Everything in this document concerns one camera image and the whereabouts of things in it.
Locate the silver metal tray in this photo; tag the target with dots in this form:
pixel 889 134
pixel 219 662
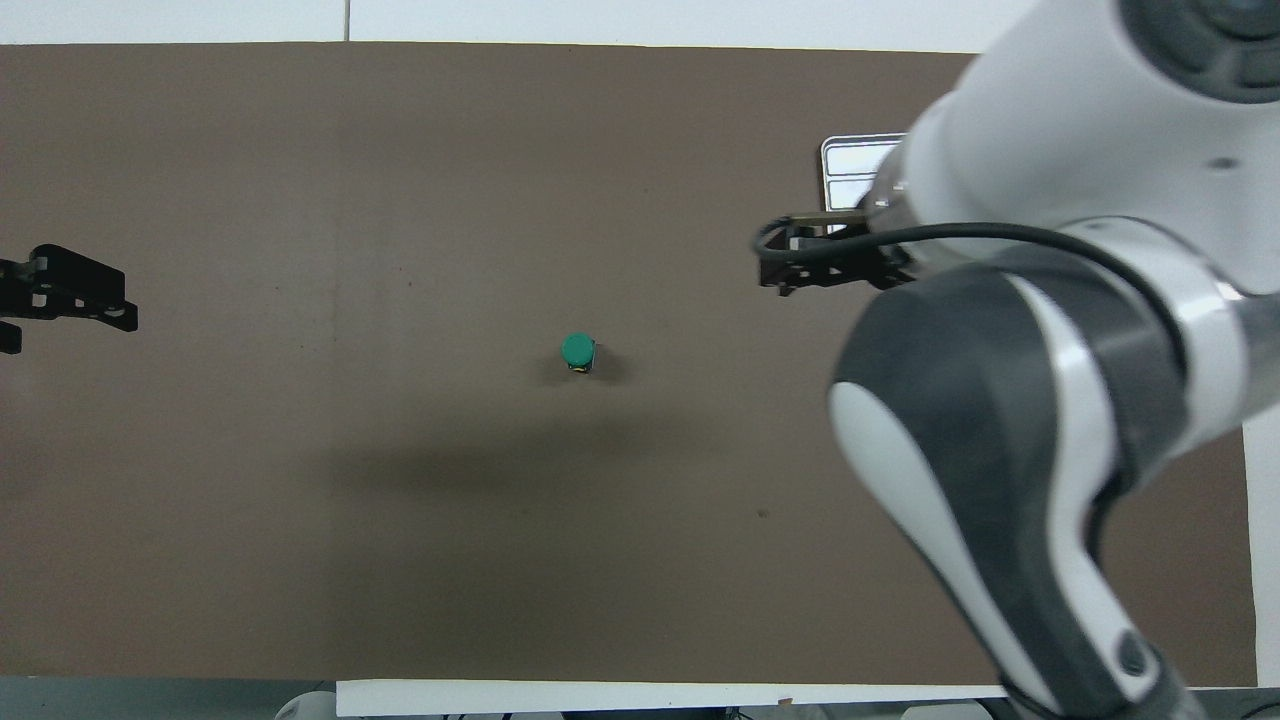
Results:
pixel 850 170

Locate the green push button switch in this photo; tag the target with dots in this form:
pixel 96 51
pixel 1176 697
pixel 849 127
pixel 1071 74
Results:
pixel 577 350

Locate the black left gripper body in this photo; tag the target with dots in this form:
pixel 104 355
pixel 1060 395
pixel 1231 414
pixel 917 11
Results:
pixel 12 290

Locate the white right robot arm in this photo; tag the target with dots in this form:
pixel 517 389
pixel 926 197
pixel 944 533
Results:
pixel 1050 100

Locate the brown table mat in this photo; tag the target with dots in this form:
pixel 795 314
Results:
pixel 400 500

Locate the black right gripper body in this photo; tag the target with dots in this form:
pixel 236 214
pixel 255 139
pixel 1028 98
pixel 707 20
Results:
pixel 870 265

